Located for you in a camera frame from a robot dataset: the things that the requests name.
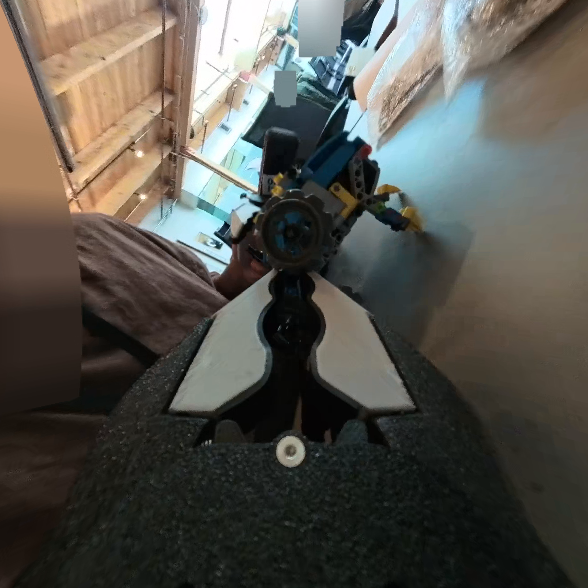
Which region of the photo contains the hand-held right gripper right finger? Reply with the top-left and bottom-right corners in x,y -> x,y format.
310,271 -> 416,414

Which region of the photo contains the person's left hand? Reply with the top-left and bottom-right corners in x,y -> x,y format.
215,243 -> 272,299

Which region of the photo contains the grey toy wheel assembly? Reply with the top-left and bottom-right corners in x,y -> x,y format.
254,189 -> 336,350

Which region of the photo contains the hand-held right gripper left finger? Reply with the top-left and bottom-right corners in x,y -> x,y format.
169,269 -> 278,419

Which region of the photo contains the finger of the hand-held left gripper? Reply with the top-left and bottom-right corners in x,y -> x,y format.
230,206 -> 259,244

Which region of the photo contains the blue toy brick vehicle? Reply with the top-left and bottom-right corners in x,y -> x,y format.
276,131 -> 423,272

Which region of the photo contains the clear plastic bag of parts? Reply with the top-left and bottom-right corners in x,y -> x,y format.
441,0 -> 575,97
367,23 -> 448,148

